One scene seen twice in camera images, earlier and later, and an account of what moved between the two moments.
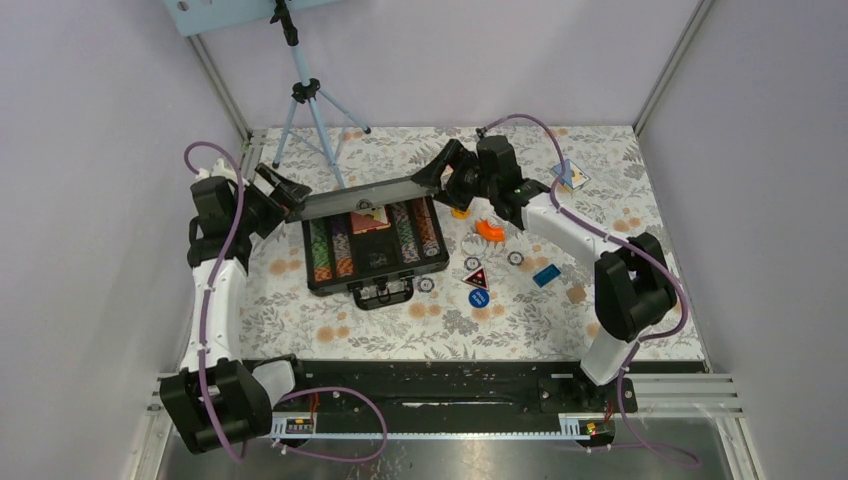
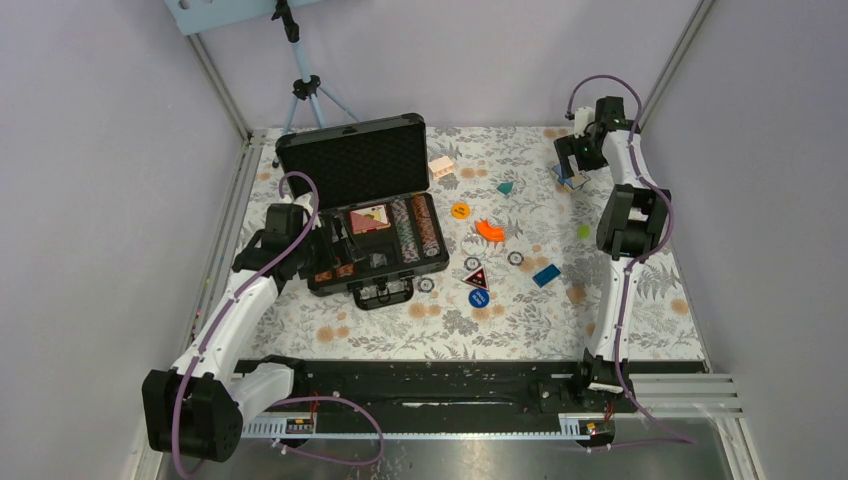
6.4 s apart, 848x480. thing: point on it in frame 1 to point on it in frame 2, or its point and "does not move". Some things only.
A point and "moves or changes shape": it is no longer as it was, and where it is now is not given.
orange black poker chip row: [427, 237] does not move
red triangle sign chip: [477, 278] does not move
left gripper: [278, 212] to [330, 259]
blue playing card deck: [573, 176] does not move
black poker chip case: [373, 237] moves or changes shape
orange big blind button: [461, 215] does not move
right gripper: [452, 153] to [569, 145]
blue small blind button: [478, 298] does not move
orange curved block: [489, 233] does not move
